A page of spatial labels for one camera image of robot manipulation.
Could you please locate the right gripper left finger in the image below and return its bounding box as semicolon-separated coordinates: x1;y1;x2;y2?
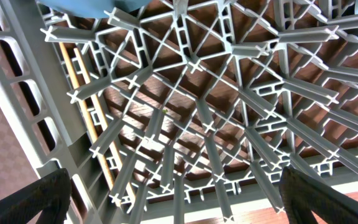
0;168;71;224

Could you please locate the dark blue plate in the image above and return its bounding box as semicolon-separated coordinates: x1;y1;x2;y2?
38;0;151;19

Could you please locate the grey dishwasher rack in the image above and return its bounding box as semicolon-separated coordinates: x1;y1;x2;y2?
0;0;358;223

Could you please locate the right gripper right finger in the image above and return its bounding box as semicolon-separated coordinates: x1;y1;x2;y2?
279;167;358;223

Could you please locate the wooden chopstick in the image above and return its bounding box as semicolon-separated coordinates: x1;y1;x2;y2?
73;46;138;206
58;42;114;190

